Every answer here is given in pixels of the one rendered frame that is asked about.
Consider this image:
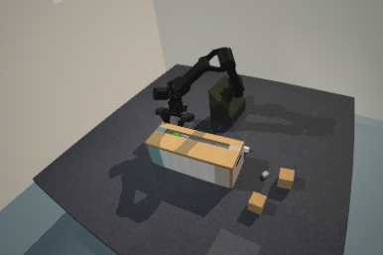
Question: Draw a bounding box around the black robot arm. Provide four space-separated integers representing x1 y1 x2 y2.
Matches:
153 48 244 102

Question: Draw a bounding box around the tan cardboard box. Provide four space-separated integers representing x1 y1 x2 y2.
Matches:
277 168 295 190
248 191 266 214

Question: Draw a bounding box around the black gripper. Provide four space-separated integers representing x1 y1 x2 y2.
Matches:
155 100 194 127

